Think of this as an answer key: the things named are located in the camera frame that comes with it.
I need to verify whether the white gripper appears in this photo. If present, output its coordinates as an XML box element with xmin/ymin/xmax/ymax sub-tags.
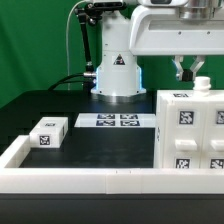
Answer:
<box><xmin>129</xmin><ymin>5</ymin><xmax>224</xmax><ymax>81</ymax></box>

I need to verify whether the white cabinet door panel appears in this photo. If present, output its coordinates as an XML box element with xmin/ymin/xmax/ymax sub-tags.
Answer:
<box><xmin>163</xmin><ymin>98</ymin><xmax>207</xmax><ymax>169</ymax></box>

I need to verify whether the white cabinet body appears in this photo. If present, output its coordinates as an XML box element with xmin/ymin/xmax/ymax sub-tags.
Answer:
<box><xmin>153</xmin><ymin>89</ymin><xmax>224</xmax><ymax>170</ymax></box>

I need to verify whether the white cabinet top block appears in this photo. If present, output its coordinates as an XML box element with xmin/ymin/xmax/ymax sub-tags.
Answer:
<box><xmin>29</xmin><ymin>117</ymin><xmax>68</xmax><ymax>148</ymax></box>

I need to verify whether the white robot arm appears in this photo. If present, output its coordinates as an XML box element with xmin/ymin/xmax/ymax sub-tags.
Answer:
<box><xmin>86</xmin><ymin>0</ymin><xmax>224</xmax><ymax>102</ymax></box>

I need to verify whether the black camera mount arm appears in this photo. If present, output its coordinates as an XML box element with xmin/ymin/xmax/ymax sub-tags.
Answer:
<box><xmin>75</xmin><ymin>3</ymin><xmax>101</xmax><ymax>91</ymax></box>

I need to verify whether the white marker base plate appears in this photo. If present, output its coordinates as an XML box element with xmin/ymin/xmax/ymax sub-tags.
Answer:
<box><xmin>74</xmin><ymin>113</ymin><xmax>156</xmax><ymax>128</ymax></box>

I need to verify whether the black cable bundle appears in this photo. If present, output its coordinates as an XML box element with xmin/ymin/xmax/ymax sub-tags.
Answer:
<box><xmin>47</xmin><ymin>73</ymin><xmax>95</xmax><ymax>92</ymax></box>

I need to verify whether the white cable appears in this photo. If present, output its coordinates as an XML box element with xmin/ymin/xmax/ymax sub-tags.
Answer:
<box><xmin>65</xmin><ymin>0</ymin><xmax>88</xmax><ymax>91</ymax></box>

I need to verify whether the white U-shaped fence wall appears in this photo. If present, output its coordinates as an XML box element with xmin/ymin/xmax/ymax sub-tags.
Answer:
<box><xmin>0</xmin><ymin>135</ymin><xmax>224</xmax><ymax>194</ymax></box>

